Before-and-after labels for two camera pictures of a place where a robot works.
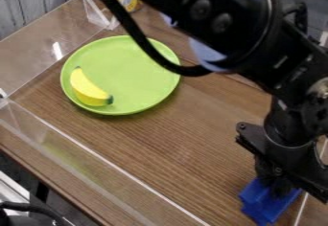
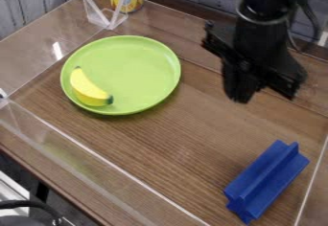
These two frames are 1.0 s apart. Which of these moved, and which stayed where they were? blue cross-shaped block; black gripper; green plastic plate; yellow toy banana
Moved: black gripper; blue cross-shaped block
Stayed: green plastic plate; yellow toy banana
